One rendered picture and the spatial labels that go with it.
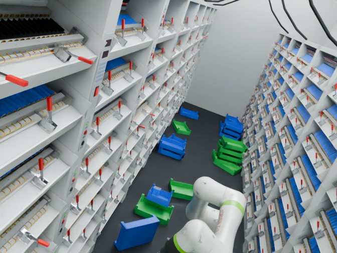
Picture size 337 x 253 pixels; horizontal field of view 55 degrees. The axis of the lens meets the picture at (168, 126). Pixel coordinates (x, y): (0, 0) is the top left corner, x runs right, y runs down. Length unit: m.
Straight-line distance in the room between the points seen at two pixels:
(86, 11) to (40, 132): 0.37
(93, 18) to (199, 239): 0.88
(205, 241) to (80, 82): 0.75
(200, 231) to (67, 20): 0.88
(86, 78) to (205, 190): 0.92
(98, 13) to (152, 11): 0.70
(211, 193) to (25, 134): 1.08
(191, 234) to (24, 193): 0.64
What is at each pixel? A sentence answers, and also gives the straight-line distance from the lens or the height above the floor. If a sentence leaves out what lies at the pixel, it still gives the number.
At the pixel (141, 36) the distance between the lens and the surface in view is 1.50.
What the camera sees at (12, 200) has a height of 1.11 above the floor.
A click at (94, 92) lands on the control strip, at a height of 1.37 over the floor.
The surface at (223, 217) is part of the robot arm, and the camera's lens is 1.57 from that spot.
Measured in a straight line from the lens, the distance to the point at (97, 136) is 1.37.
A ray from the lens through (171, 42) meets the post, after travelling 2.38.
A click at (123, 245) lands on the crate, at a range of 2.48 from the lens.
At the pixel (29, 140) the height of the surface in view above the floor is 1.30.
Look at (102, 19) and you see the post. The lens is 1.00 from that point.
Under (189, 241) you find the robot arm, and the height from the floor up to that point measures 0.90.
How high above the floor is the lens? 1.73
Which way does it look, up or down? 21 degrees down
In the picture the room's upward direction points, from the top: 20 degrees clockwise
